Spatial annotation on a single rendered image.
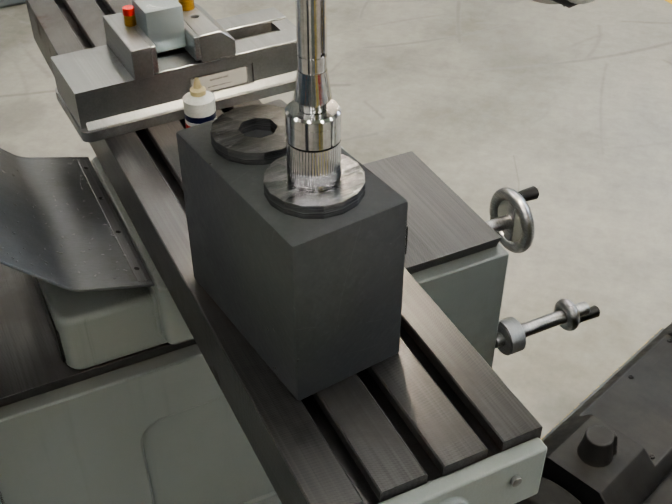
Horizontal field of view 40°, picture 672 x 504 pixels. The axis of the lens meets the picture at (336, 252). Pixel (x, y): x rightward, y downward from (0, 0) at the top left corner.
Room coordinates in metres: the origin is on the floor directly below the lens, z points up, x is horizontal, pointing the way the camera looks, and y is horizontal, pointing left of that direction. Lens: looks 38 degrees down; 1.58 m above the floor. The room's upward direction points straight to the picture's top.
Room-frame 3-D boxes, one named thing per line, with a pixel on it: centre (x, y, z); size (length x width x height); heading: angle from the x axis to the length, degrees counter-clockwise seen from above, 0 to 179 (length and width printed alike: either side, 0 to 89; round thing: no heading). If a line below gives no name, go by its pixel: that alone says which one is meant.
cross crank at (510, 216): (1.27, -0.27, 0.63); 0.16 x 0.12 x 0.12; 116
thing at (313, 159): (0.67, 0.02, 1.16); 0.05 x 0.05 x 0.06
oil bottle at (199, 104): (1.03, 0.17, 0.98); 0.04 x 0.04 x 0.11
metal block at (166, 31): (1.18, 0.24, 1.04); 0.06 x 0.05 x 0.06; 28
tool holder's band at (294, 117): (0.67, 0.02, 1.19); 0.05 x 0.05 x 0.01
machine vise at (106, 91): (1.20, 0.22, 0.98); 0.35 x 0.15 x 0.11; 118
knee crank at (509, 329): (1.16, -0.36, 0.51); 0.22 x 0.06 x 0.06; 116
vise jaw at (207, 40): (1.21, 0.19, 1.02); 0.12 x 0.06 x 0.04; 28
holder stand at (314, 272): (0.72, 0.05, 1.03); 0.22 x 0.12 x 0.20; 33
